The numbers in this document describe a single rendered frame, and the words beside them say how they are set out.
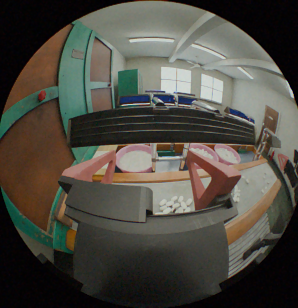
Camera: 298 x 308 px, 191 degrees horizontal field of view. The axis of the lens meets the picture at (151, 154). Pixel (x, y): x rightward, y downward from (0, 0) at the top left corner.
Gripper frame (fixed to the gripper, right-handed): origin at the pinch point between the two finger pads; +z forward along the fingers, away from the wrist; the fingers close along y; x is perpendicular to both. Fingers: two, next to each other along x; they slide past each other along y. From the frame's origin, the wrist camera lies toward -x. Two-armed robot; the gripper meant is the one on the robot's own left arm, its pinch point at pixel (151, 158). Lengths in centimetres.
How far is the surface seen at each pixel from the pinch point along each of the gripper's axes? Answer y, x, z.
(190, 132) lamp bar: -8.2, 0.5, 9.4
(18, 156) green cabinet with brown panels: 38.6, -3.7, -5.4
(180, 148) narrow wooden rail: -22, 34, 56
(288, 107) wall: -491, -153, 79
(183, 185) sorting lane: -15.9, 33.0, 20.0
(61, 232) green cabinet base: 36.9, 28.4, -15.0
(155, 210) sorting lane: -1.8, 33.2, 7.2
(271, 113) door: -485, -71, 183
